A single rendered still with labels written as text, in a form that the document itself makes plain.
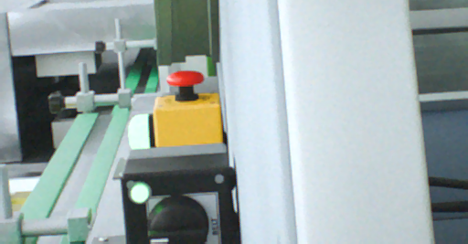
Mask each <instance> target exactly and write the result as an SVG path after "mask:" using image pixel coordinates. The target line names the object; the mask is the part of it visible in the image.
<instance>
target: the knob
mask: <svg viewBox="0 0 468 244"><path fill-rule="evenodd" d="M147 230H148V244H204V243H206V242H207V234H208V230H209V221H208V216H207V212H206V210H205V209H204V207H203V206H202V205H200V203H199V202H198V201H196V200H195V199H194V198H192V197H190V196H181V195H175V196H167V197H166V198H163V199H162V200H160V201H158V203H157V204H155V205H154V208H152V210H151V212H150V215H149V217H148V221H147Z"/></svg>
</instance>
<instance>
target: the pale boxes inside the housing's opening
mask: <svg viewBox="0 0 468 244"><path fill-rule="evenodd" d="M35 56H36V63H37V76H38V77H45V76H56V75H78V74H80V72H79V64H80V63H81V62H86V65H87V73H88V74H89V73H96V72H97V70H98V68H99V67H100V66H101V64H102V61H101V53H96V52H95V51H88V52H71V53H55V54H43V55H35ZM114 107H115V105H108V106H97V107H96V109H95V110H94V111H91V113H98V114H99V115H110V114H112V110H113V109H114ZM76 110H77V108H74V109H66V110H63V111H62V112H60V113H59V114H58V115H57V117H56V118H55V120H54V121H53V122H52V135H53V143H54V147H55V148H59V145H60V144H61V143H62V141H63V139H64V137H65V135H67V132H68V131H69V129H70V126H71V125H72V124H73V123H74V121H75V120H76V118H73V119H60V117H65V116H67V115H69V114H71V113H73V112H75V111H76Z"/></svg>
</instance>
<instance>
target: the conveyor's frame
mask: <svg viewBox="0 0 468 244"><path fill-rule="evenodd" d="M160 92H161V85H160V79H159V81H158V88H157V91H156V93H160ZM157 97H159V96H152V97H141V98H136V100H135V101H134V104H133V107H132V109H131V113H130V116H129V118H128V121H127V124H126V127H125V129H124V132H123V136H122V139H121V141H120V146H119V148H118V151H117V153H116V156H115V158H114V161H113V163H112V170H111V171H110V173H109V177H108V180H107V182H106V185H105V187H104V188H105V189H104V191H103V193H102V195H101V201H100V204H99V205H98V207H97V216H96V218H95V220H94V223H93V227H92V230H90V233H89V235H88V237H87V239H86V244H90V243H91V241H92V238H96V237H106V236H116V235H125V234H124V224H123V208H122V193H121V185H120V178H117V179H112V176H113V174H114V171H115V169H116V165H117V163H118V160H119V158H120V157H125V156H127V152H128V151H129V150H131V149H132V147H131V145H130V141H129V125H130V123H131V119H132V118H133V117H135V116H136V115H143V114H148V113H154V103H155V100H156V98H157Z"/></svg>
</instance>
